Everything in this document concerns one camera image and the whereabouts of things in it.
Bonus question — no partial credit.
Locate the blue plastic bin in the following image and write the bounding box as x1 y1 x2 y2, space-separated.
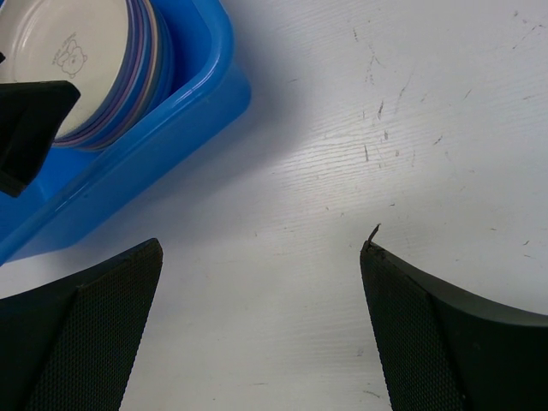
1 1 251 262

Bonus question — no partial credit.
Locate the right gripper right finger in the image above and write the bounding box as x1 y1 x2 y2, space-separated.
360 239 547 410

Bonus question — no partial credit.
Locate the light blue plate front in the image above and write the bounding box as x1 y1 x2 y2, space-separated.
78 1 175 151

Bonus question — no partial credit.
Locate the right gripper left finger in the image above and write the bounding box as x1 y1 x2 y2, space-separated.
1 239 163 410

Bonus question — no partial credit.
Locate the cream plate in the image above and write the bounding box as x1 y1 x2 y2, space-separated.
1 0 129 138

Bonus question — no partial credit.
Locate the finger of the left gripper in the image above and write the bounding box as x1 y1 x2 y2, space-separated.
1 80 80 198

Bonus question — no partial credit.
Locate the purple plate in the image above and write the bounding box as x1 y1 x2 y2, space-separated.
53 1 151 148

